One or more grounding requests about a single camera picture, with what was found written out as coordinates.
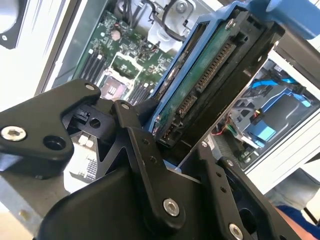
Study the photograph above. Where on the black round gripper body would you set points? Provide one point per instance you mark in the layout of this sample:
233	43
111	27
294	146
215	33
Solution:
105	215

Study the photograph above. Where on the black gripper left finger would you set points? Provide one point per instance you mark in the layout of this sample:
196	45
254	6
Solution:
42	112

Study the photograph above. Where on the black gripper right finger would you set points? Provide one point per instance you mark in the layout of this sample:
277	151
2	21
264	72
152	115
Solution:
232	200

